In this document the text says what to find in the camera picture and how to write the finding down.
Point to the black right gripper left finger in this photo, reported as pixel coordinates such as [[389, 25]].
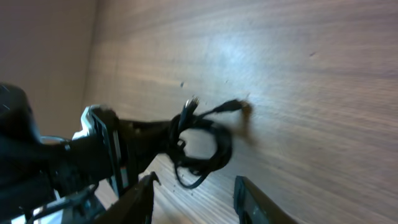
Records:
[[136, 206]]

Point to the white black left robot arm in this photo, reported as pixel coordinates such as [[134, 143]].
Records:
[[32, 172]]

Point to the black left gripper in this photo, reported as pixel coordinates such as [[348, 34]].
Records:
[[107, 148]]

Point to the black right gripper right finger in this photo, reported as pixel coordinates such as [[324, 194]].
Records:
[[253, 206]]

